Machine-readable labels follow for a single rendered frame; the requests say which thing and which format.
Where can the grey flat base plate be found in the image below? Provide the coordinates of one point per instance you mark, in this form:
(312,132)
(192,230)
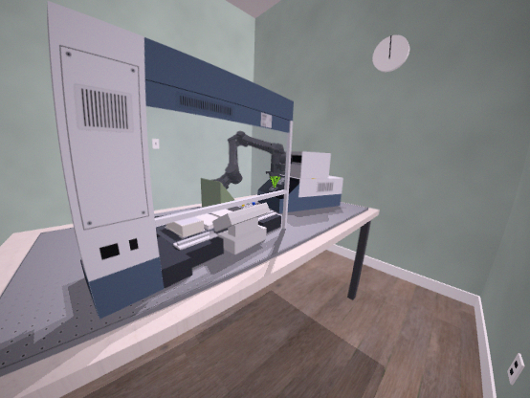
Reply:
(47,308)

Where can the white rectangular block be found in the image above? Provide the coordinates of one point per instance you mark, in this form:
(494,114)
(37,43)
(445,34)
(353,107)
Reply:
(187,227)

